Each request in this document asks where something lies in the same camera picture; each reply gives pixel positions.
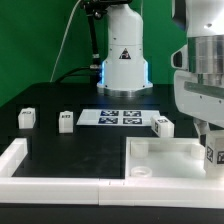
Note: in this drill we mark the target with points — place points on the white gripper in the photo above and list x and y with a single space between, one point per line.
204 102

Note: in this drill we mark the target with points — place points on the white square table top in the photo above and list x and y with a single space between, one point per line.
164 158

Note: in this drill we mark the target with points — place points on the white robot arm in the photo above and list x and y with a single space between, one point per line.
199 65

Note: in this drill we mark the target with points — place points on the white sheet with markers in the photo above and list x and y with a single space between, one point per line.
114 117

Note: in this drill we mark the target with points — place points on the white left fence piece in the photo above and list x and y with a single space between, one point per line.
12 157

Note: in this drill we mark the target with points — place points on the white front fence rail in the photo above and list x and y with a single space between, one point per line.
168 192

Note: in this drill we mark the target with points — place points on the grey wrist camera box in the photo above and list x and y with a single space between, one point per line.
179 59

